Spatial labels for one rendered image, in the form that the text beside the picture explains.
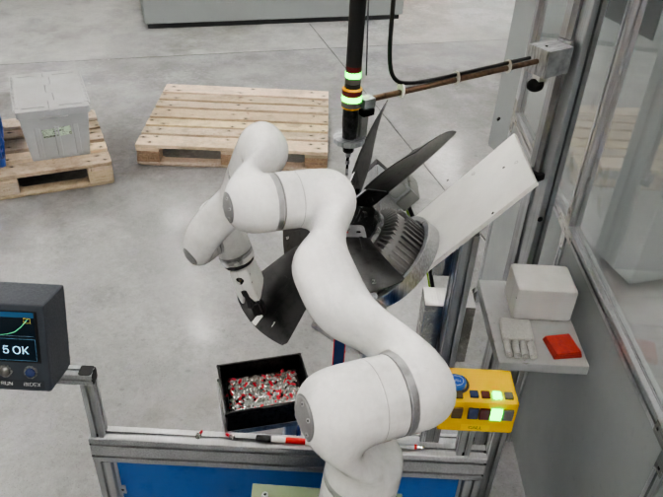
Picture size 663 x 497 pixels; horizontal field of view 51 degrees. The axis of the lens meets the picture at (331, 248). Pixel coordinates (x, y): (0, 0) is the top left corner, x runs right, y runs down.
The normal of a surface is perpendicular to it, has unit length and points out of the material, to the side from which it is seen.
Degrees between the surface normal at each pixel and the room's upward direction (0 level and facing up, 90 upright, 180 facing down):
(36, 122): 95
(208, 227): 66
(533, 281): 0
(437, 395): 56
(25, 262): 0
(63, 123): 95
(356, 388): 21
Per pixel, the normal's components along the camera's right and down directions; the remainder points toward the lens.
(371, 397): 0.34, -0.33
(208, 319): 0.04, -0.82
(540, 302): -0.03, 0.57
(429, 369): 0.30, -0.58
